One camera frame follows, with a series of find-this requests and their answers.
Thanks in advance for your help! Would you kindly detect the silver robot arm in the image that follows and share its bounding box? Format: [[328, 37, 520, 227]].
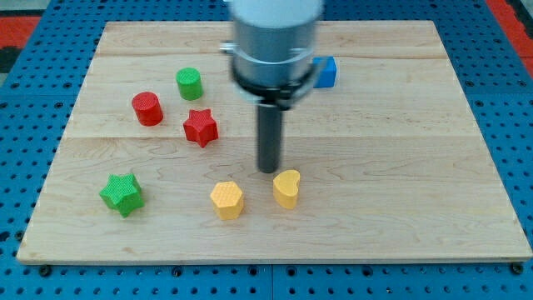
[[221, 0, 326, 110]]

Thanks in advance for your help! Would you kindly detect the light wooden board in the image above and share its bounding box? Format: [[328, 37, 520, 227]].
[[17, 21, 532, 265]]

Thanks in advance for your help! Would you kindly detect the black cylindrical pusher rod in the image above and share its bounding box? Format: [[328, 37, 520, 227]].
[[257, 104, 282, 173]]

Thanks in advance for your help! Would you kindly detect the yellow heart block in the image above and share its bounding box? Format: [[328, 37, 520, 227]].
[[273, 170, 301, 209]]

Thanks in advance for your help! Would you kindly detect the yellow hexagon block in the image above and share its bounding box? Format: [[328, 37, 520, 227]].
[[210, 181, 244, 221]]

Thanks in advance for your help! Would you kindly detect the red star block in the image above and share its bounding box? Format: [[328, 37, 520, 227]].
[[183, 108, 218, 148]]

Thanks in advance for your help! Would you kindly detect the blue cube block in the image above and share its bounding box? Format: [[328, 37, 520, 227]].
[[313, 56, 337, 88]]

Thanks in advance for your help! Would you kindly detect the green cylinder block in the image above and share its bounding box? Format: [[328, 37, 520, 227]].
[[176, 67, 203, 101]]

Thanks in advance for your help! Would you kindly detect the red cylinder block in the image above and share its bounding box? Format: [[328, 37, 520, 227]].
[[132, 92, 163, 127]]

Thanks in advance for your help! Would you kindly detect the green star block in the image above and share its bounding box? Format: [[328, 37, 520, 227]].
[[99, 173, 145, 218]]

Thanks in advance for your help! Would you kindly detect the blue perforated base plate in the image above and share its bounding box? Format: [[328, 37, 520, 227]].
[[1, 0, 532, 299]]

